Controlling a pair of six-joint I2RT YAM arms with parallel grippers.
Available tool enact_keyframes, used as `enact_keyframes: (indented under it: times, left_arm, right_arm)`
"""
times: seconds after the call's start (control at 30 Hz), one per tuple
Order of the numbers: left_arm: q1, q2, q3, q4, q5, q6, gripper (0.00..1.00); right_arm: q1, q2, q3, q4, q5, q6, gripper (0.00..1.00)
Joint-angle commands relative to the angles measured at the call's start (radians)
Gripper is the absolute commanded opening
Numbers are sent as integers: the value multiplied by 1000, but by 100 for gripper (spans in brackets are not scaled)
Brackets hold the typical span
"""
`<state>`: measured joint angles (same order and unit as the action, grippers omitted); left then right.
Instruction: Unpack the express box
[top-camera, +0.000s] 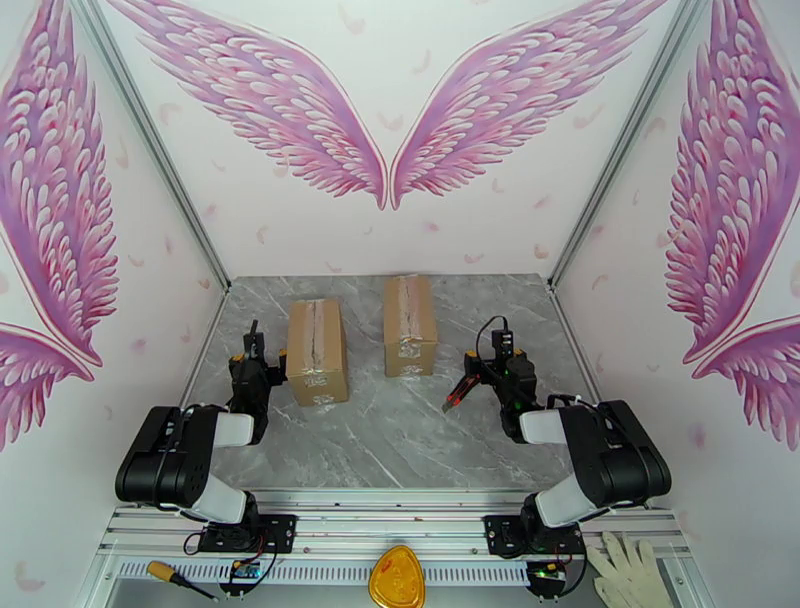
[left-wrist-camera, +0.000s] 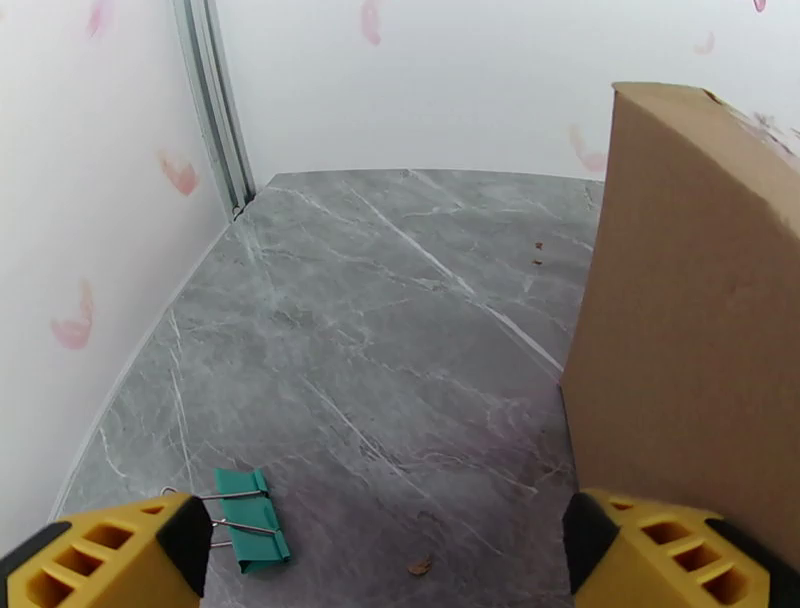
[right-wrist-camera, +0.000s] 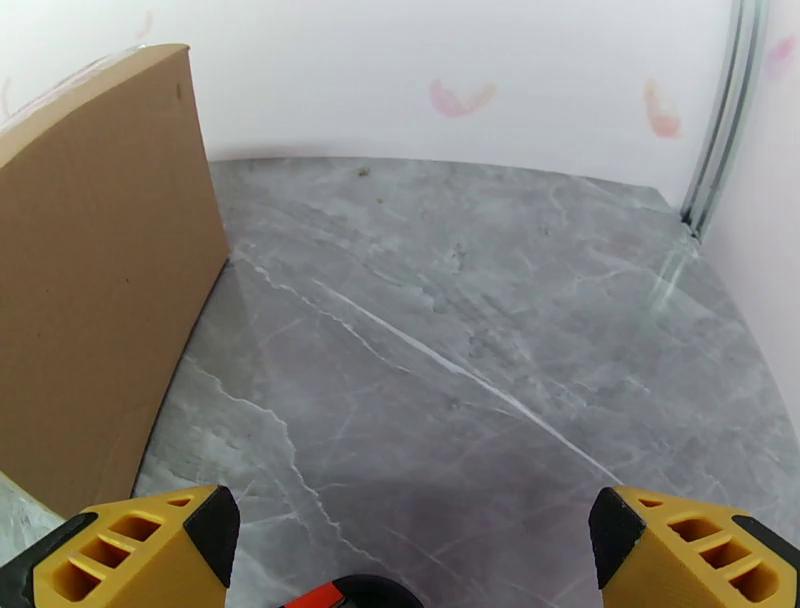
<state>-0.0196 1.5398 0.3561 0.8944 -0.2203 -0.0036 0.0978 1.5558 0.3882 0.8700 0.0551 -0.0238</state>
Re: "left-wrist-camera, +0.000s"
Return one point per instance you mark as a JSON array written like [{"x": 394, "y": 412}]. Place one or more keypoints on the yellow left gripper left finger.
[{"x": 144, "y": 562}]

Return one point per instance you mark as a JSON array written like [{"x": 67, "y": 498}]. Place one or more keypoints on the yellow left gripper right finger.
[{"x": 631, "y": 575}]

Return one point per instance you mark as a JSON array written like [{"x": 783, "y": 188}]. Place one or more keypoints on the brown cardboard express box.
[{"x": 687, "y": 312}]

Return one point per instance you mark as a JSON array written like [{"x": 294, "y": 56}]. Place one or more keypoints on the green binder clip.
[{"x": 250, "y": 525}]

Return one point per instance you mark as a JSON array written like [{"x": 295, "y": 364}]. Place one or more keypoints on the small brown cardboard scrap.
[{"x": 420, "y": 566}]

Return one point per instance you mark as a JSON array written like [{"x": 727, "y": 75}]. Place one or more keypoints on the aluminium frame corner post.
[{"x": 212, "y": 112}]

